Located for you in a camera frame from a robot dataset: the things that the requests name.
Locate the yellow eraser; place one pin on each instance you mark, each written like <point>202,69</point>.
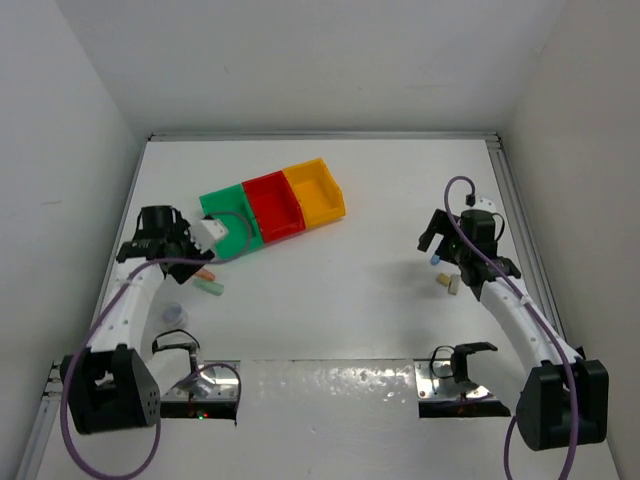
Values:
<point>443,279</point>

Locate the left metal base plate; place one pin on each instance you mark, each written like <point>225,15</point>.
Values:
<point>216,381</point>

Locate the red plastic bin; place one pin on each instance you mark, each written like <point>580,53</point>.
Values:
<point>275,206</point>

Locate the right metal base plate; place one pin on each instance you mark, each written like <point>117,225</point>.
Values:
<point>434,383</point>

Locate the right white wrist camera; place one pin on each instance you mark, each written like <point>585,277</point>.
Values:
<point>485,204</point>

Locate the yellow plastic bin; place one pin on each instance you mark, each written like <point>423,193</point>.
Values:
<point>318,194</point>

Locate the aluminium frame rail right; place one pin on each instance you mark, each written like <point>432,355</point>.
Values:
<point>529,259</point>

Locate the aluminium frame rail back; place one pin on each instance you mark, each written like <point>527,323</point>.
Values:
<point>323,135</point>

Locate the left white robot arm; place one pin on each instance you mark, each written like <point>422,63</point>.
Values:
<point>109,385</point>

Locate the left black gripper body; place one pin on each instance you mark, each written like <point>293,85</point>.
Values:
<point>184,244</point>

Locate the metal base plate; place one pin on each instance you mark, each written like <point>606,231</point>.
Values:
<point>216,381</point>
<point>434,383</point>

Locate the clear tape roll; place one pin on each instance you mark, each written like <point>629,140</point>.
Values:
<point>173,315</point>

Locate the aluminium frame rail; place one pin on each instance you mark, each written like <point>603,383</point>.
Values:
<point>529,259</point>
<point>323,135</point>

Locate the white eraser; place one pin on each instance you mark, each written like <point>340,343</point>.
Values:
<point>454,284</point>

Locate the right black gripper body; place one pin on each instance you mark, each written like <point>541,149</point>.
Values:
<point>447,248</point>

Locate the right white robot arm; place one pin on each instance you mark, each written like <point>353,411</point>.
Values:
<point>554,387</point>

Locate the green plastic bin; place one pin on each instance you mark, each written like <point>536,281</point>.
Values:
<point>232,207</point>

